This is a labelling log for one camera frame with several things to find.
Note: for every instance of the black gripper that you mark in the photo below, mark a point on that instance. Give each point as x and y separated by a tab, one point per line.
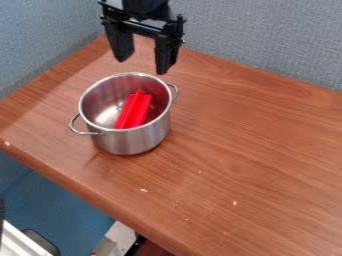
147	18

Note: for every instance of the stainless steel pot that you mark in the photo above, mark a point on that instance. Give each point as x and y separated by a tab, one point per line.
101	104

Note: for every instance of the red block object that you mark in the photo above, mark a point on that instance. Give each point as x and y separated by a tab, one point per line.
135	110

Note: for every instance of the white box under table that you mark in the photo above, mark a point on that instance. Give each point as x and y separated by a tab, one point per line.
24	242

